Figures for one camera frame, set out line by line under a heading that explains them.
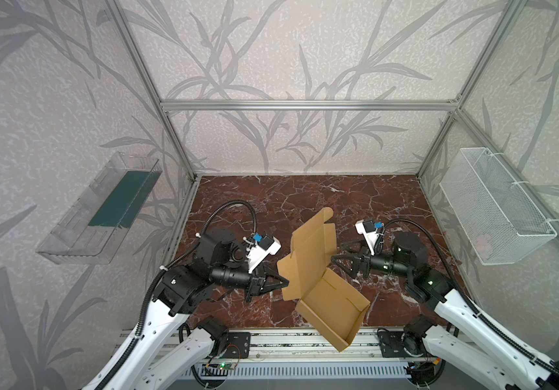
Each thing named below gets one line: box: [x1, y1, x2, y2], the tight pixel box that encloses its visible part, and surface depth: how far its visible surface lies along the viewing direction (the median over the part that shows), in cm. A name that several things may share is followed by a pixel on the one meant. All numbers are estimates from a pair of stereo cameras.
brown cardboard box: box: [276, 207, 371, 352], surface depth 67 cm
